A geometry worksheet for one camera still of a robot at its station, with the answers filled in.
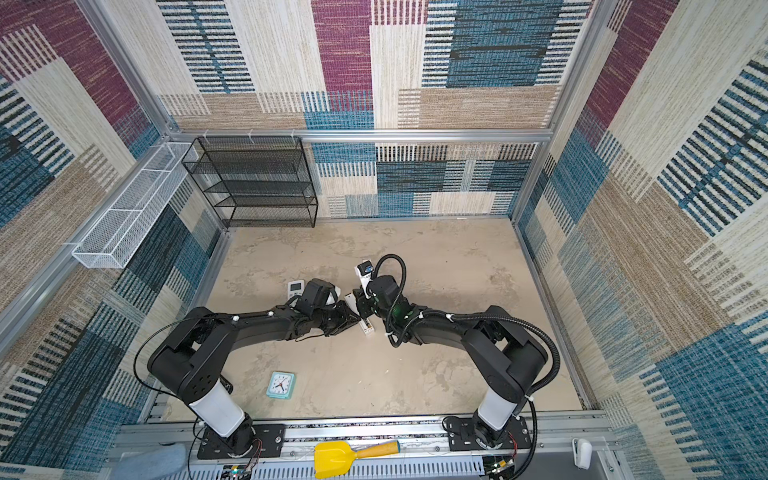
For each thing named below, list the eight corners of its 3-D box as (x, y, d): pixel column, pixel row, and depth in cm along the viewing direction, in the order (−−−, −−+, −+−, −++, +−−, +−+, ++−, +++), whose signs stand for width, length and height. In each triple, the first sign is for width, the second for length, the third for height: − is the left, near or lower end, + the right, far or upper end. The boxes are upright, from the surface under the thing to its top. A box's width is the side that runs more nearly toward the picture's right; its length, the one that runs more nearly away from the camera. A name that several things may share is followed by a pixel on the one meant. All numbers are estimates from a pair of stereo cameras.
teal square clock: (268, 399, 82) (265, 396, 79) (274, 374, 86) (271, 371, 83) (293, 399, 82) (290, 396, 79) (297, 374, 86) (295, 371, 83)
